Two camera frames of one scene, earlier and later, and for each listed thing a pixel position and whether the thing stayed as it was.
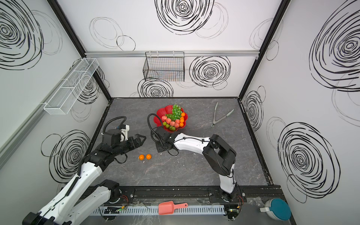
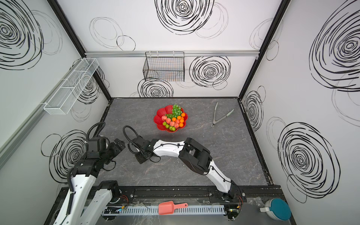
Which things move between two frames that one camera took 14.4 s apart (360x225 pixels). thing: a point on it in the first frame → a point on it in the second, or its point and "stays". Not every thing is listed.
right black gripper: (159, 146) → (141, 158)
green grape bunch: (176, 114) stays
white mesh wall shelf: (71, 86) stays
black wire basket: (164, 66) stays
